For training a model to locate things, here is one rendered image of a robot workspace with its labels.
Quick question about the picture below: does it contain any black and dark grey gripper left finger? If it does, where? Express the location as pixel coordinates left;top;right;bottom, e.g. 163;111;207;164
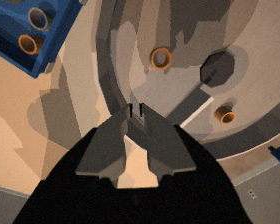
24;103;133;224

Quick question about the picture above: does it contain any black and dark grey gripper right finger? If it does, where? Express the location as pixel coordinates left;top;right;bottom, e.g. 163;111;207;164
139;103;253;224

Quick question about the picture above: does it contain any bronze bushing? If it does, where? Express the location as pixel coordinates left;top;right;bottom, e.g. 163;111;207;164
214;106;236;124
149;48;172;70
18;35;44;54

